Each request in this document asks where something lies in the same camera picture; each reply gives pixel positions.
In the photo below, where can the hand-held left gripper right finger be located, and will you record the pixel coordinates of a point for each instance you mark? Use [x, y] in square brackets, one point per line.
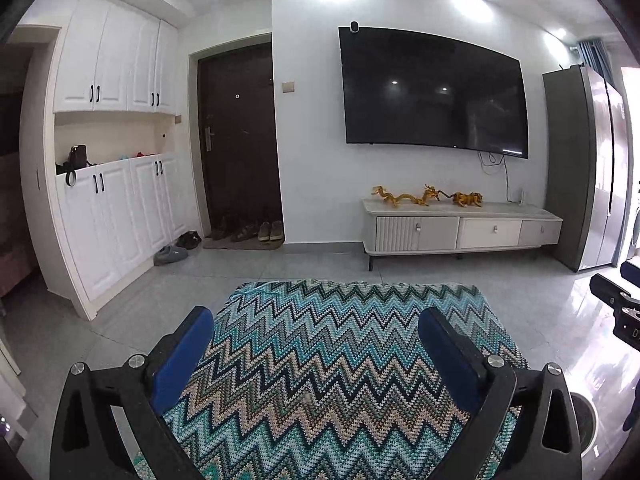
[450, 360]

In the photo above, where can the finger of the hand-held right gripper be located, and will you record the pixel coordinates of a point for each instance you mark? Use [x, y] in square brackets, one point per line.
[607, 289]
[631, 272]

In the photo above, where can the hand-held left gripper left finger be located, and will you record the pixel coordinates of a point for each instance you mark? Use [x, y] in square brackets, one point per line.
[182, 360]

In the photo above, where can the white round trash bin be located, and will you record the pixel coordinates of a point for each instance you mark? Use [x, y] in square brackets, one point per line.
[585, 425]

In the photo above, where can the grey slippers pair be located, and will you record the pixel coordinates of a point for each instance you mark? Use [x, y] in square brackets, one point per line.
[170, 255]

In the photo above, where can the grey double-door refrigerator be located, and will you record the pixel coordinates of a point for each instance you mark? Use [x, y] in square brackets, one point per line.
[570, 170]

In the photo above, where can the brown doormat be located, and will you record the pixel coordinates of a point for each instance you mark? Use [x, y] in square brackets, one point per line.
[220, 245]

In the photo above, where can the black shoes pair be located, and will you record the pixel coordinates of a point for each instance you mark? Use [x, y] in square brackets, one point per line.
[189, 239]

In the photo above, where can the zigzag knitted blanket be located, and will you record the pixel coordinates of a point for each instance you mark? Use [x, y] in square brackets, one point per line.
[325, 370]

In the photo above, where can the white grey television stand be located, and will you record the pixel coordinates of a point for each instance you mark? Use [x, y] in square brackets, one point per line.
[450, 232]

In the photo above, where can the dark brown shoes pair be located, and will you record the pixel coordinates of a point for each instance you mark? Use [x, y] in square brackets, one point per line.
[220, 229]

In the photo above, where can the brown sandals pair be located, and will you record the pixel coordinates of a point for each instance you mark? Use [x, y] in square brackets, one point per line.
[245, 231]

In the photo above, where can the tan shoe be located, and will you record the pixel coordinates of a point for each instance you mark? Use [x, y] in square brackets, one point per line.
[264, 231]
[276, 230]

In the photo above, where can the golden tiger figurine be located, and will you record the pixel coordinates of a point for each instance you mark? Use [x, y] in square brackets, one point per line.
[467, 200]

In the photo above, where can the golden dragon figurine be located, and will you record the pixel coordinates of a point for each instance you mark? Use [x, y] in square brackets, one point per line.
[407, 198]

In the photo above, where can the white built-in shoe cabinet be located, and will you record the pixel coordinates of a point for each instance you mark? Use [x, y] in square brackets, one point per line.
[115, 200]

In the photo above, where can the red cloth item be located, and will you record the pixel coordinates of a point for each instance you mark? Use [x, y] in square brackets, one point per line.
[145, 154]

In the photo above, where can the blue curtain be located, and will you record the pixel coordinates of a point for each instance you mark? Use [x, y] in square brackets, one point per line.
[595, 57]

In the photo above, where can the black handbag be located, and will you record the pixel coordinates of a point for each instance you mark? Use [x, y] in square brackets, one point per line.
[77, 157]

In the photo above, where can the dark brown entrance door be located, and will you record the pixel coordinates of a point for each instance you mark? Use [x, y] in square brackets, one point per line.
[240, 135]

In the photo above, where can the large black wall television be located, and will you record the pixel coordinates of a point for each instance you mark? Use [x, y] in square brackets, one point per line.
[430, 90]

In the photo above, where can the beige wall switch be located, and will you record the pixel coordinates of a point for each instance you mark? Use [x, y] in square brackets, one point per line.
[288, 87]

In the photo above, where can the small white security camera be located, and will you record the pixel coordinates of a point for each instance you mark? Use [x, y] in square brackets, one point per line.
[355, 27]

